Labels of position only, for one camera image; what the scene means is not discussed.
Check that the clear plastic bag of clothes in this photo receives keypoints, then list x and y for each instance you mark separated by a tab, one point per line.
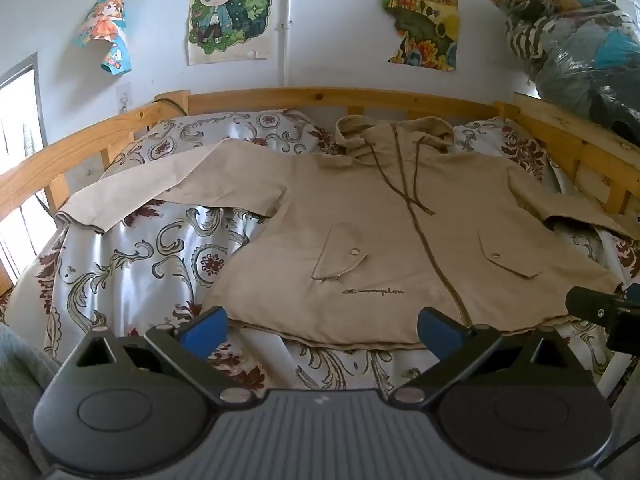
575	45

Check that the wooden bed frame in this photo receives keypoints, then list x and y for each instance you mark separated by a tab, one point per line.
320	100

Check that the white wall socket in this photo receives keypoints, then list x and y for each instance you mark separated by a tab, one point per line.
123	97

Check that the beige hooded jacket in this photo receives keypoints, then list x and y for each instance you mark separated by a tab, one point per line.
390	240

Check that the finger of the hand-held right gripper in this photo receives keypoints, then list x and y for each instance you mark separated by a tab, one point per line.
587	304

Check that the white wall conduit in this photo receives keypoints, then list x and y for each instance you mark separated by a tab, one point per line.
284	20

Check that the person's grey clothing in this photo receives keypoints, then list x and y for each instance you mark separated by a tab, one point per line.
20	390

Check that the window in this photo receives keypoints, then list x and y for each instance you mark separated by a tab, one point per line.
20	160

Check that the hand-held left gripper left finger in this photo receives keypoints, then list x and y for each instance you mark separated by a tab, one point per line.
205	332

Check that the curled cartoon girl poster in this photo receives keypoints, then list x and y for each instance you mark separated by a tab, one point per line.
105	30

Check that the landscape painting poster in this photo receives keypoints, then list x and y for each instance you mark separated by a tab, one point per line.
422	15

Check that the blond cartoon boy poster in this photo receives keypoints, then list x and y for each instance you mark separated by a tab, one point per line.
227	7

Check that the white floral blanket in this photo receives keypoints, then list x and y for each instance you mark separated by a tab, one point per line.
130	270

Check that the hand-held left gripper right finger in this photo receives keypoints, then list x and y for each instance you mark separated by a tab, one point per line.
440	334

